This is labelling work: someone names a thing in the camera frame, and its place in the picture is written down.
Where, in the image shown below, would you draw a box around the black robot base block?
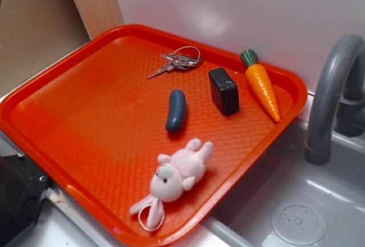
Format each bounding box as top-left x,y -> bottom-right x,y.
1,155 -> 50,246

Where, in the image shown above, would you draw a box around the black box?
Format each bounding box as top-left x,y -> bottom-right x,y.
208,67 -> 240,116

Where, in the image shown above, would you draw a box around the dark grey oblong toy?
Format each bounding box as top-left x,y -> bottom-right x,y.
165,89 -> 187,133

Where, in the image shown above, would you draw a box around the orange plastic tray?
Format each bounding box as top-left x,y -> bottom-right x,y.
1,25 -> 307,246

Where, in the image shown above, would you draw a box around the silver key bunch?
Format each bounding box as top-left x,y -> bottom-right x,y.
147,46 -> 204,79

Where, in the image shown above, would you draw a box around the pink plush bunny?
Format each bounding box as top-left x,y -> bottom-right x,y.
129,138 -> 214,232

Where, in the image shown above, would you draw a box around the orange toy carrot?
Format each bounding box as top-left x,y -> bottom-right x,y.
240,49 -> 281,122

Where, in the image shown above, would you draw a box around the grey toy sink basin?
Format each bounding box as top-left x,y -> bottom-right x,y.
203,119 -> 364,246

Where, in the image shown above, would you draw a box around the light wooden board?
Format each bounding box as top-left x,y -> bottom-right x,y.
74,0 -> 124,39

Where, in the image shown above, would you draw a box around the grey toy faucet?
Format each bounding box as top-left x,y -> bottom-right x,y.
305,34 -> 364,165

